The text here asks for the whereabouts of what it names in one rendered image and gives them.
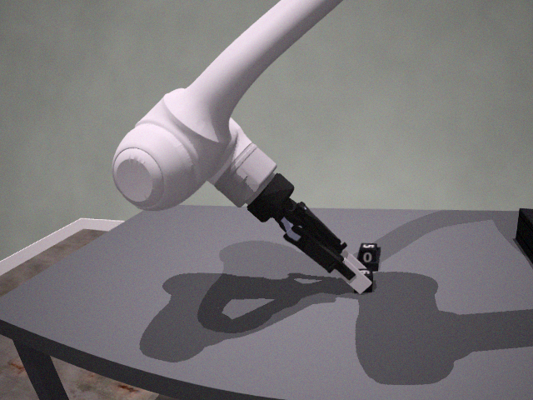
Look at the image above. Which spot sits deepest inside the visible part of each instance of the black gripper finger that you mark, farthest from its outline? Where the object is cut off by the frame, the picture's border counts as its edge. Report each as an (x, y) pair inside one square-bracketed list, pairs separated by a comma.
[(320, 252), (329, 236)]

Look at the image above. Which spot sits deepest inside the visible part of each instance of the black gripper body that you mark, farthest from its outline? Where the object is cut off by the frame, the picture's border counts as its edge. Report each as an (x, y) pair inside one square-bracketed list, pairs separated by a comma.
[(272, 202)]

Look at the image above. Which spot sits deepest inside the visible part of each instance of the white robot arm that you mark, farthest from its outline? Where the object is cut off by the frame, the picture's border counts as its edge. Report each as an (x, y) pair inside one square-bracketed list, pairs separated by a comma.
[(180, 142)]

